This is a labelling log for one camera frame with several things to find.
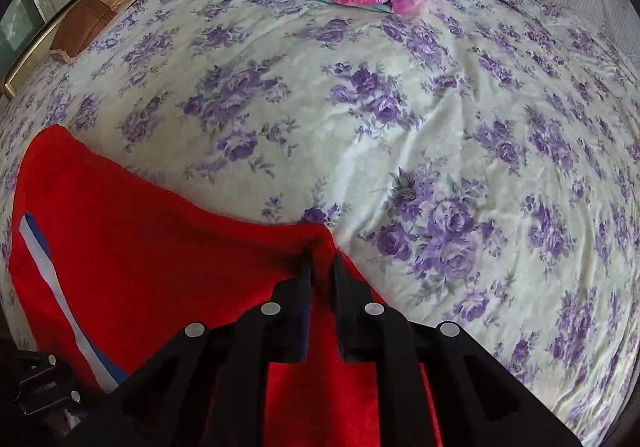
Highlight purple floral bedspread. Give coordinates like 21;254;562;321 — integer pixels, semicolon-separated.
1;0;639;446

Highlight red pants with stripes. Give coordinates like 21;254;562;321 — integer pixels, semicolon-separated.
7;123;444;447

